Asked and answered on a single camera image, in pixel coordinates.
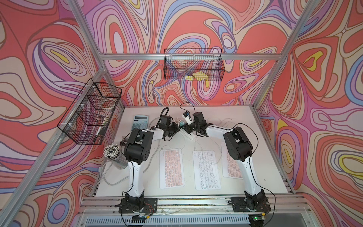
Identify white power strip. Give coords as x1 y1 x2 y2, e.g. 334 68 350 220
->
182 130 196 141

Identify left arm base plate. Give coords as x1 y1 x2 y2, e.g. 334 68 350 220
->
118 197 158 215

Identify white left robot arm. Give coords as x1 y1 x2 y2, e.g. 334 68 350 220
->
124 115 180 210

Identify light blue calculator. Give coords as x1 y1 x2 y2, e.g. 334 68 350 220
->
131 115 149 130

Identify wall wire basket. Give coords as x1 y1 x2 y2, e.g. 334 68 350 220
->
57 79 122 145
164 47 226 81

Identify clear cup of pens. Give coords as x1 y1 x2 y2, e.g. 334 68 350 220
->
103 144 128 169

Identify middle white keyboard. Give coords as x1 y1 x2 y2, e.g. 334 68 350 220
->
193 150 221 190

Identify pink keyboard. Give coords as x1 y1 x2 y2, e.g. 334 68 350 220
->
221 143 243 179
159 148 185 189

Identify left wall wire basket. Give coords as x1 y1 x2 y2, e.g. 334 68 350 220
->
57 79 122 145

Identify back wall wire basket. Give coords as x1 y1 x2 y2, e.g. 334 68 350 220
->
164 47 226 81

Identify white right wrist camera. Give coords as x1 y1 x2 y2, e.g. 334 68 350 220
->
182 111 193 125

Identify marker in left basket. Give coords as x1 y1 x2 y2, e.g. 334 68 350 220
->
93 126 102 143

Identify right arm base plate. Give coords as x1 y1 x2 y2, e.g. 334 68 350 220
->
228 197 271 214

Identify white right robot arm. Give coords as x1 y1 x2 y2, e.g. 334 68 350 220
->
181 111 266 211

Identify yellow sticky notes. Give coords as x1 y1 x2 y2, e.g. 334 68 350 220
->
184 71 209 81

